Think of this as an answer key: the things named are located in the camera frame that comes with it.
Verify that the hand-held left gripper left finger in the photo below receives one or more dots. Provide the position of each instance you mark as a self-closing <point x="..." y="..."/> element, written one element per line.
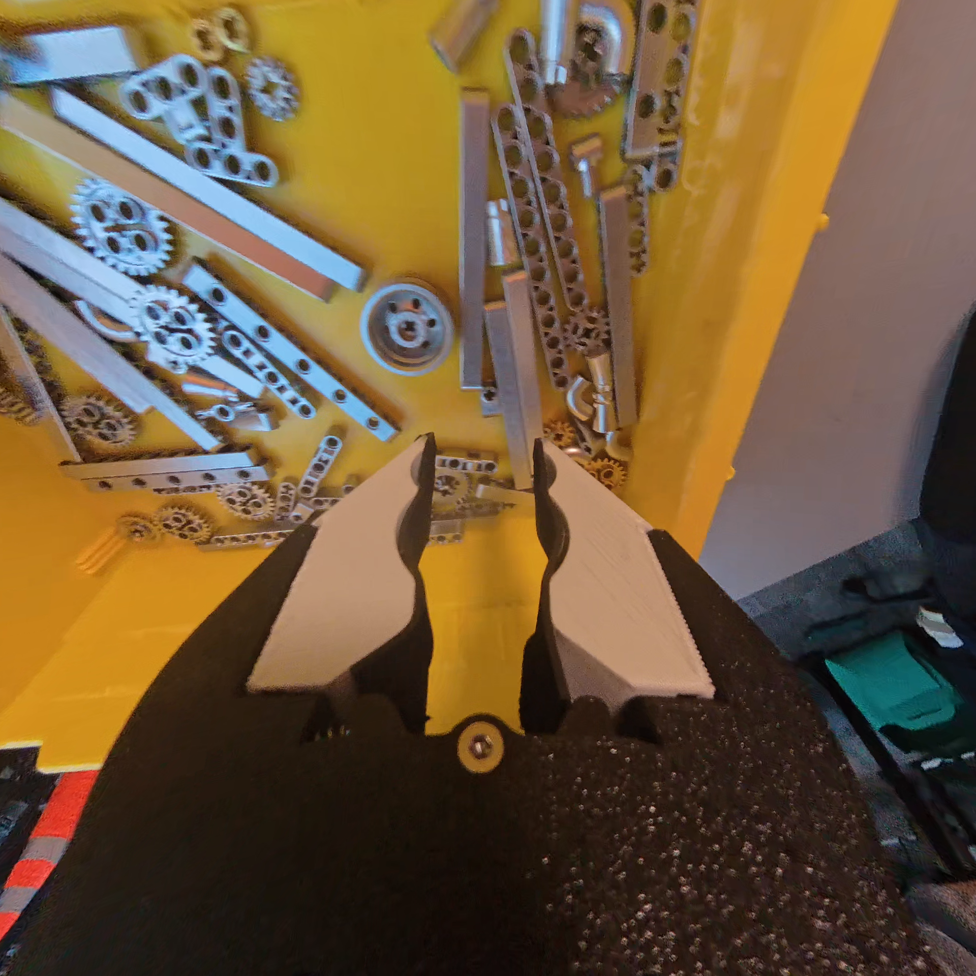
<point x="343" y="610"/>

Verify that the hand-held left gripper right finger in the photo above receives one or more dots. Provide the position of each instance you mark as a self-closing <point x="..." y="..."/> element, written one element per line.
<point x="618" y="610"/>

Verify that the yellow bin with grey parts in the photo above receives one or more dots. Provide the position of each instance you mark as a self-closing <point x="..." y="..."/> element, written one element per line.
<point x="732" y="305"/>

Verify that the pile of grey building parts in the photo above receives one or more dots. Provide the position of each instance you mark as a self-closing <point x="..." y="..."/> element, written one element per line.
<point x="199" y="199"/>

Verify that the green box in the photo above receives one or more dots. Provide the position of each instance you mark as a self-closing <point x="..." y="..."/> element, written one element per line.
<point x="892" y="679"/>

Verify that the grey round wheel hub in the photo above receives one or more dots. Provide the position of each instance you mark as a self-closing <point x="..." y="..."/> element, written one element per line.
<point x="407" y="325"/>

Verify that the orange striped object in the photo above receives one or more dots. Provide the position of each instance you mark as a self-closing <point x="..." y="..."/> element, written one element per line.
<point x="54" y="824"/>

